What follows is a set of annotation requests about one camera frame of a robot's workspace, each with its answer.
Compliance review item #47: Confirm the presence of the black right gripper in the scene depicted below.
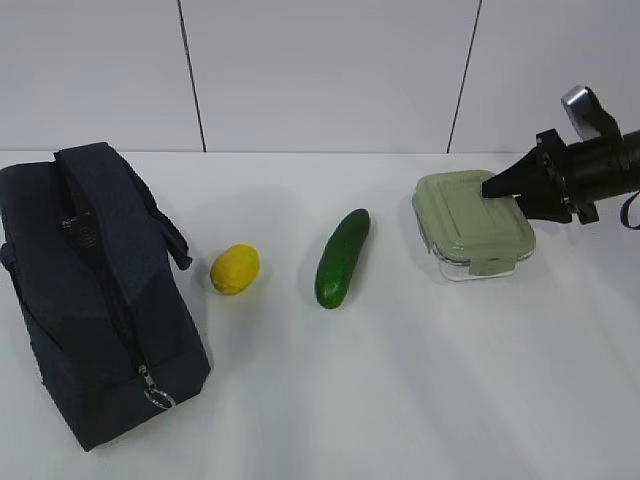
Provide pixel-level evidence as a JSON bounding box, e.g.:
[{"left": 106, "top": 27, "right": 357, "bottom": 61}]
[{"left": 482, "top": 129, "right": 600, "bottom": 225}]

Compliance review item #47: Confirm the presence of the glass container with green lid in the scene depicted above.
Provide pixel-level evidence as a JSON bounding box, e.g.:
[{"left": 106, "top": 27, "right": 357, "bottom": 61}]
[{"left": 411, "top": 170, "right": 536, "bottom": 281}]

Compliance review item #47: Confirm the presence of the green cucumber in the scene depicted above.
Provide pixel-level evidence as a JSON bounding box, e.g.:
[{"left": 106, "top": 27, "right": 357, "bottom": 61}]
[{"left": 314, "top": 208, "right": 371, "bottom": 309}]

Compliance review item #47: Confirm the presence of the yellow lemon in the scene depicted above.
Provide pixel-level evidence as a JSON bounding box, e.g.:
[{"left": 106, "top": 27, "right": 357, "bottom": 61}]
[{"left": 209, "top": 244, "right": 261, "bottom": 296}]

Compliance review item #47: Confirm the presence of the dark navy insulated lunch bag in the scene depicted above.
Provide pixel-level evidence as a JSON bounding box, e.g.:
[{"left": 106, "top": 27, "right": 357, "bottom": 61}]
[{"left": 1, "top": 142, "right": 211, "bottom": 450}]

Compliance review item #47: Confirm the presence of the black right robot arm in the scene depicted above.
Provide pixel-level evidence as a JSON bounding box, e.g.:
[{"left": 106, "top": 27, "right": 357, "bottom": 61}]
[{"left": 482, "top": 129, "right": 639, "bottom": 225}]

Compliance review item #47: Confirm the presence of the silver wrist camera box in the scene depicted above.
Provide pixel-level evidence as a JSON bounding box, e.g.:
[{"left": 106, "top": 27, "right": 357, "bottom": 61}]
[{"left": 561, "top": 85, "right": 607, "bottom": 141}]

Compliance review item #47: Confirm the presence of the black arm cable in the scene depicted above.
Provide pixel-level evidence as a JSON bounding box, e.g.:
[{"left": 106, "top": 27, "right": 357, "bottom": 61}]
[{"left": 619, "top": 189, "right": 640, "bottom": 231}]

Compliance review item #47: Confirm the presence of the metal zipper pull ring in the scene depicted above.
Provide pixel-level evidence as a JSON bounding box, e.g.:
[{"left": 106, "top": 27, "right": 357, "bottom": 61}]
[{"left": 139, "top": 364, "right": 177, "bottom": 409}]

